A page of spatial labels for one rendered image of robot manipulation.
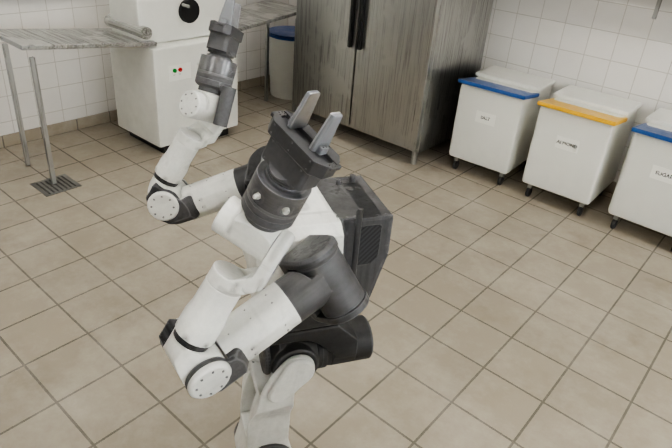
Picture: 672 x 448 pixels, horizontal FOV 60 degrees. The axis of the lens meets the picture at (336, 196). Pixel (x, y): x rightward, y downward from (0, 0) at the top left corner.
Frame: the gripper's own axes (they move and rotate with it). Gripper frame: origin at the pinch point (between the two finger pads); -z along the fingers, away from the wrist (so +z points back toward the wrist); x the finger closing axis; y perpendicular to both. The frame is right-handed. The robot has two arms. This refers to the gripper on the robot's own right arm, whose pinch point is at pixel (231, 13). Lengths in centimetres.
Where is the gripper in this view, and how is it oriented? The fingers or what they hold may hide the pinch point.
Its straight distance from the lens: 146.1
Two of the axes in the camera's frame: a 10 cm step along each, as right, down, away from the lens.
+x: -1.3, 0.8, -9.9
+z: -2.7, 9.6, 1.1
